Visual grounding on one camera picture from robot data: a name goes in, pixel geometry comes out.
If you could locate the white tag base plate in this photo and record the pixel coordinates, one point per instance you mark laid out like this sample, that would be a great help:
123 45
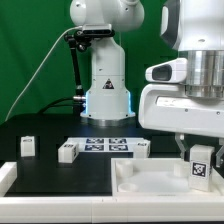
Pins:
112 144

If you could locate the grey camera on stand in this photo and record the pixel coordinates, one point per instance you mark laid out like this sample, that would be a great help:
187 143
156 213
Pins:
97 29

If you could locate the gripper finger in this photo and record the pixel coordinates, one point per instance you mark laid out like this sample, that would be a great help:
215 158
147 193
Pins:
220 153
180 140

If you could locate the white U-shaped fence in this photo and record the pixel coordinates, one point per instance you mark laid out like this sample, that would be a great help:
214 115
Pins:
105 209

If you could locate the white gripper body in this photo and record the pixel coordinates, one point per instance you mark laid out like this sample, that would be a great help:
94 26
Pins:
165 106

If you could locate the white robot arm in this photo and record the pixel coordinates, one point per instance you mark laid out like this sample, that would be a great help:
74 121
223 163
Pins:
190 29

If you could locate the black camera stand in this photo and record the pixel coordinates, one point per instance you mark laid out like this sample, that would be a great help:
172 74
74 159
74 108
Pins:
78 99

